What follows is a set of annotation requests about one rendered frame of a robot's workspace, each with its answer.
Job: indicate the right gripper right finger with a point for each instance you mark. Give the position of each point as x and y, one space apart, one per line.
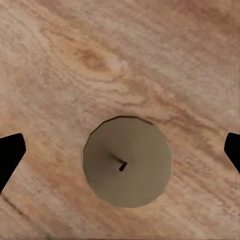
232 149

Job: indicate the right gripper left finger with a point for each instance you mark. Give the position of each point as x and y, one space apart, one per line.
12 149

